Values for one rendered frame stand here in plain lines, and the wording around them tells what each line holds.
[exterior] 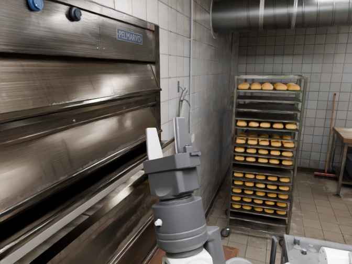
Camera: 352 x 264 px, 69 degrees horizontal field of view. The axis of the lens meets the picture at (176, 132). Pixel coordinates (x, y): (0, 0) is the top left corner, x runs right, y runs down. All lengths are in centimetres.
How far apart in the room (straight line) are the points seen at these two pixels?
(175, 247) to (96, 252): 94
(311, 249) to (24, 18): 103
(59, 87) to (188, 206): 70
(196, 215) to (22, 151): 65
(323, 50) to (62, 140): 452
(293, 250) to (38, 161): 80
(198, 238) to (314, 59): 468
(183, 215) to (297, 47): 467
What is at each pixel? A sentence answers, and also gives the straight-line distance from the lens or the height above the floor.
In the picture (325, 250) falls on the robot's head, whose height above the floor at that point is 151.
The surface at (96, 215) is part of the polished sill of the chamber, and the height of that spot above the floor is 118.
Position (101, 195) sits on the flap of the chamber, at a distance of 99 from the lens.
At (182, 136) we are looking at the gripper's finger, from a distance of 42.
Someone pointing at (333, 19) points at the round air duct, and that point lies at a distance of 296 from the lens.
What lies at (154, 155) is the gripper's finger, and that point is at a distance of 49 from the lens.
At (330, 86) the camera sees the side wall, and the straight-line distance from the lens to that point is 504.
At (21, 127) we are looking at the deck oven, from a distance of 90.
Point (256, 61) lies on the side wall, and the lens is 498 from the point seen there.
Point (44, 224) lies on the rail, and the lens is 83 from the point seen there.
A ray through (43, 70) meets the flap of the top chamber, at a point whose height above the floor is 184.
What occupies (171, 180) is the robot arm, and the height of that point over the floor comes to 167.
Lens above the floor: 184
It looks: 14 degrees down
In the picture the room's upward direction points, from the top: straight up
